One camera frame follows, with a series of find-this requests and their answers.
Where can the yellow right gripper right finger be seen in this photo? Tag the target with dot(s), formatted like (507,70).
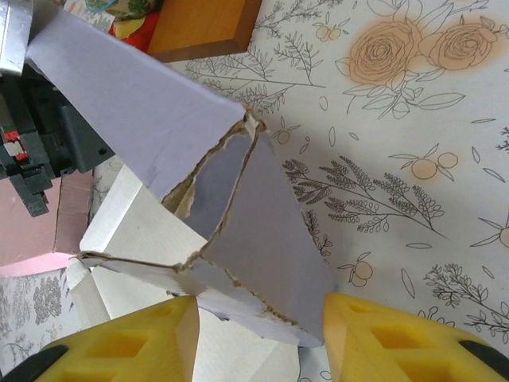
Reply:
(397,350)

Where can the leaf pattern bowl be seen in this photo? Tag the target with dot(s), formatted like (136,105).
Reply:
(127,6)

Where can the red gift packet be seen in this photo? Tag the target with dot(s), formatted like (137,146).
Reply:
(135,33)

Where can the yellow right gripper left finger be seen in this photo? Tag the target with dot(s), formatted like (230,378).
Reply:
(111,346)

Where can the pink paper box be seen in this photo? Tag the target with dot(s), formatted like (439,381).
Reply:
(32,238)

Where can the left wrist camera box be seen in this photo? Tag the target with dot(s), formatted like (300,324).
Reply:
(14,36)

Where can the lavender paper box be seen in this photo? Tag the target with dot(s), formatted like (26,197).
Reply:
(139,99)

